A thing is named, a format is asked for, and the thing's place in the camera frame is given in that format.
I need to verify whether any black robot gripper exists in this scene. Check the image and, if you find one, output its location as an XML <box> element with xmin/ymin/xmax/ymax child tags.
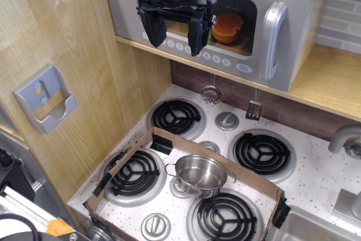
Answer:
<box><xmin>137</xmin><ymin>0</ymin><xmax>215</xmax><ymax>56</ymax></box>

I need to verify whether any grey toy microwave door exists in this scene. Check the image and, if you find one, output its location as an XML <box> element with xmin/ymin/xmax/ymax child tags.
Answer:
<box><xmin>108</xmin><ymin>0</ymin><xmax>312</xmax><ymax>91</ymax></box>

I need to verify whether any silver microwave door handle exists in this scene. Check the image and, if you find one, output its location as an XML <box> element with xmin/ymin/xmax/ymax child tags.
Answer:
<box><xmin>258</xmin><ymin>1</ymin><xmax>287</xmax><ymax>81</ymax></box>

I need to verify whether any wooden microwave shelf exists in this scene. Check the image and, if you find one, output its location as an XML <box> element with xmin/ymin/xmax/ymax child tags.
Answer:
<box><xmin>115</xmin><ymin>36</ymin><xmax>360</xmax><ymax>121</ymax></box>

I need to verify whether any green toy broccoli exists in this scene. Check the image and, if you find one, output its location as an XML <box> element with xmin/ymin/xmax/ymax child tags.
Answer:
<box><xmin>207</xmin><ymin>29</ymin><xmax>213</xmax><ymax>45</ymax></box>

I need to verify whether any orange toy pepper half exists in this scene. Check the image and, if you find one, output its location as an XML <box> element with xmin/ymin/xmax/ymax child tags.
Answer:
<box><xmin>212</xmin><ymin>13</ymin><xmax>244</xmax><ymax>44</ymax></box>

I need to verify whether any back left black burner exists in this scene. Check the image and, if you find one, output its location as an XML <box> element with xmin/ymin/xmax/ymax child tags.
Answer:
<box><xmin>146</xmin><ymin>99</ymin><xmax>207</xmax><ymax>141</ymax></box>

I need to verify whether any black burner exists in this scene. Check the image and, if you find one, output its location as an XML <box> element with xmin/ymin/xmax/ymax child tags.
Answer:
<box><xmin>186</xmin><ymin>189</ymin><xmax>263</xmax><ymax>241</ymax></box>
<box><xmin>146</xmin><ymin>99</ymin><xmax>207</xmax><ymax>141</ymax></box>
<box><xmin>227</xmin><ymin>129</ymin><xmax>297</xmax><ymax>184</ymax></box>
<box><xmin>104</xmin><ymin>148</ymin><xmax>166</xmax><ymax>207</ymax></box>

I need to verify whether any back silver stove knob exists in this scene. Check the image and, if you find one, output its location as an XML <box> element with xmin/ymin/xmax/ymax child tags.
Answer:
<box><xmin>215</xmin><ymin>112</ymin><xmax>240</xmax><ymax>131</ymax></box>

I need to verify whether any silver stove knob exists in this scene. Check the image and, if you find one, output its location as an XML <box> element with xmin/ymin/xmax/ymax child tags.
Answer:
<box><xmin>199</xmin><ymin>141</ymin><xmax>220</xmax><ymax>154</ymax></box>
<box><xmin>215</xmin><ymin>112</ymin><xmax>240</xmax><ymax>131</ymax></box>
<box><xmin>141</xmin><ymin>213</ymin><xmax>171</xmax><ymax>241</ymax></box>

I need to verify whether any hanging silver spatula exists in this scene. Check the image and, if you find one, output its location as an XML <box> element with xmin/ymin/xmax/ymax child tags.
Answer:
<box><xmin>245</xmin><ymin>89</ymin><xmax>262</xmax><ymax>121</ymax></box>

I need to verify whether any middle silver stove knob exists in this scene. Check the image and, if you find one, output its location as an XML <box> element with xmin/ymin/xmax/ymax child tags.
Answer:
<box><xmin>199</xmin><ymin>141</ymin><xmax>220</xmax><ymax>154</ymax></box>

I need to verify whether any small steel pot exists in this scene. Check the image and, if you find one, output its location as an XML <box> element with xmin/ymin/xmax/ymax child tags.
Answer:
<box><xmin>165</xmin><ymin>155</ymin><xmax>236</xmax><ymax>199</ymax></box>

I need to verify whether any brown cardboard barrier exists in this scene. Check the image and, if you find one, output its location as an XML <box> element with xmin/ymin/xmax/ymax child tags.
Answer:
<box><xmin>85</xmin><ymin>128</ymin><xmax>290</xmax><ymax>240</ymax></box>

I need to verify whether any back right black burner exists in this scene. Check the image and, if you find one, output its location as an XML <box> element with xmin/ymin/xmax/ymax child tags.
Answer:
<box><xmin>227</xmin><ymin>129</ymin><xmax>297</xmax><ymax>184</ymax></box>

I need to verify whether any front left black burner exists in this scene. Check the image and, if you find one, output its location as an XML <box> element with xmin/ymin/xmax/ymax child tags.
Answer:
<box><xmin>104</xmin><ymin>148</ymin><xmax>166</xmax><ymax>207</ymax></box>

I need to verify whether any silver knob under pot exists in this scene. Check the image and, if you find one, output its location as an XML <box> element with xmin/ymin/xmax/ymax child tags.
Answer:
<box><xmin>170</xmin><ymin>177</ymin><xmax>190</xmax><ymax>199</ymax></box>

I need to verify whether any front right black burner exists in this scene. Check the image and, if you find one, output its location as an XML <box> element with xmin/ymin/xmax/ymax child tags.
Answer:
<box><xmin>186</xmin><ymin>189</ymin><xmax>263</xmax><ymax>241</ymax></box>

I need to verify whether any front silver stove knob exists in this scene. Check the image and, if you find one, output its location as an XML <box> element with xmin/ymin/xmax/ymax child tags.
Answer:
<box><xmin>141</xmin><ymin>213</ymin><xmax>171</xmax><ymax>241</ymax></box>

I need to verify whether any silver toy faucet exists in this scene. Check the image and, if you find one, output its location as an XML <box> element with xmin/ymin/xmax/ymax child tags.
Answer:
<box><xmin>328</xmin><ymin>124</ymin><xmax>360</xmax><ymax>160</ymax></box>

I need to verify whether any steel toy sink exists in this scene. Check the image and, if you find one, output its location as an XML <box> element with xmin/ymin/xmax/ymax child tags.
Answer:
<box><xmin>266</xmin><ymin>206</ymin><xmax>360</xmax><ymax>241</ymax></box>

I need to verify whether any grey wall phone holder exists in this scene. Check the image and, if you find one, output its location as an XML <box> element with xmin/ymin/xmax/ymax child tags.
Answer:
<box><xmin>12</xmin><ymin>63</ymin><xmax>78</xmax><ymax>134</ymax></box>

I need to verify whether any grey faucet handle base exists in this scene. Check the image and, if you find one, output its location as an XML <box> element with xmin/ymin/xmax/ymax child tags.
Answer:
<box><xmin>332</xmin><ymin>189</ymin><xmax>360</xmax><ymax>227</ymax></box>

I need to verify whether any black cable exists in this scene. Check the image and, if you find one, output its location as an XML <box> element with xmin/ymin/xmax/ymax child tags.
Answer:
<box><xmin>0</xmin><ymin>213</ymin><xmax>40</xmax><ymax>241</ymax></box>

